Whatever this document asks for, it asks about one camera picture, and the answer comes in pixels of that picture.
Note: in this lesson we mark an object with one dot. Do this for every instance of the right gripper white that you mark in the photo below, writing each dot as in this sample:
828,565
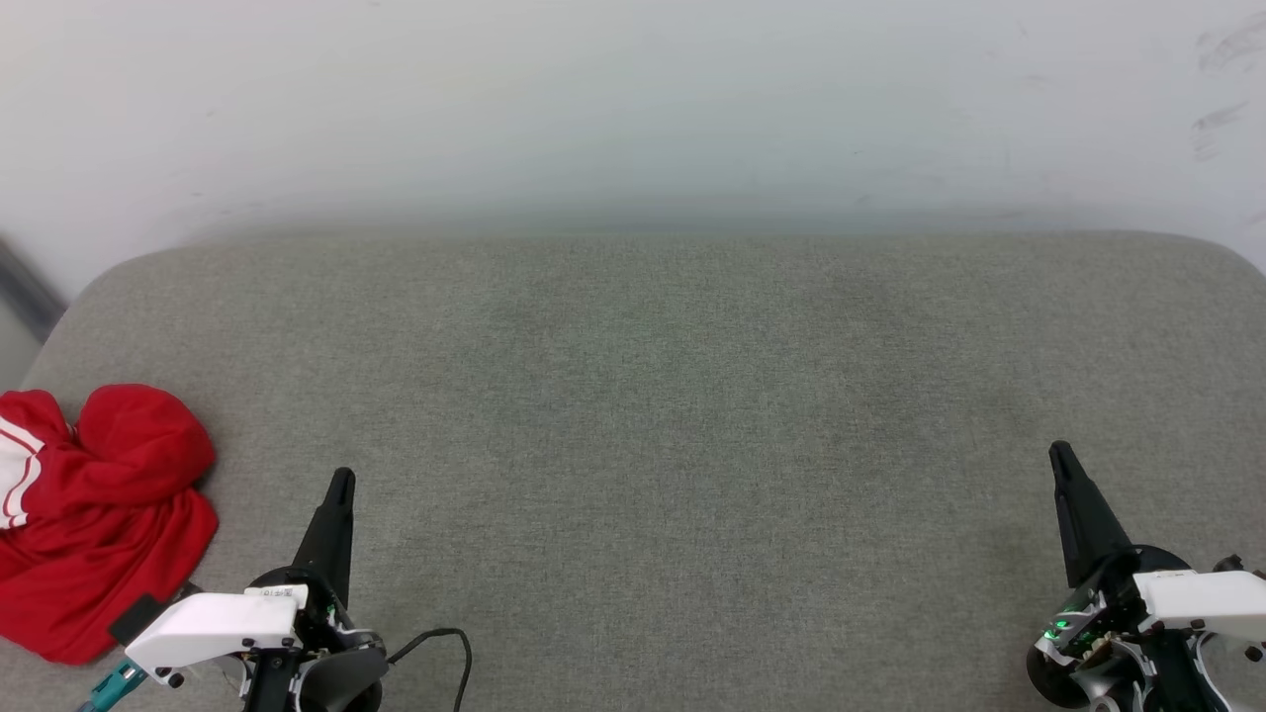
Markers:
1202,598

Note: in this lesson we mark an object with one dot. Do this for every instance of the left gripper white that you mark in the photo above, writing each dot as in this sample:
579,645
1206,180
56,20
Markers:
213,623

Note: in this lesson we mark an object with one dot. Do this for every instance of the red white basketball jersey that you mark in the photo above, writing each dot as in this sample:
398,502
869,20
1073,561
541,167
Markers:
109,514

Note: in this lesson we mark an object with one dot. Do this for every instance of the grey fabric sofa cushion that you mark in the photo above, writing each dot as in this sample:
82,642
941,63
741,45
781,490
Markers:
653,445

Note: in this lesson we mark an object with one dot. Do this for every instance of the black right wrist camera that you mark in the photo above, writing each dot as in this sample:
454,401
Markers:
1236,565

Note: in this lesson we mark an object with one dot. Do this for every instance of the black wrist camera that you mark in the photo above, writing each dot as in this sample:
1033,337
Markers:
1236,565
138,618

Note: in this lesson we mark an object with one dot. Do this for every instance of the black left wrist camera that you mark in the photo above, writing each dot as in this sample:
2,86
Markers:
138,618

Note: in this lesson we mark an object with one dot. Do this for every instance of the dark grey wall trim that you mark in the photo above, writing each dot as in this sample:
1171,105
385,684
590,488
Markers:
25,287

